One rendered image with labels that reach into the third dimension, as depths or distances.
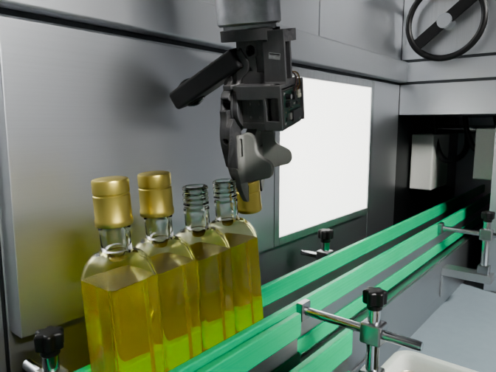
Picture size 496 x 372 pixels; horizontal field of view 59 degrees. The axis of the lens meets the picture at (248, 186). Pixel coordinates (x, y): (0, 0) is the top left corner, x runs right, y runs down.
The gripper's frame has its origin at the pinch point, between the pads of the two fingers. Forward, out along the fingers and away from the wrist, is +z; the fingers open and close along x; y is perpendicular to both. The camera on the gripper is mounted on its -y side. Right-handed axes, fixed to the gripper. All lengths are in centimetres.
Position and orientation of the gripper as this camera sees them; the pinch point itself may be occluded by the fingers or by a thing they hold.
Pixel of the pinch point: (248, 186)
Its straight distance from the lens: 60.0
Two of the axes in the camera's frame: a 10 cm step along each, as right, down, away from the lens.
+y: 8.8, 0.9, -4.6
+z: 0.8, 9.4, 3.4
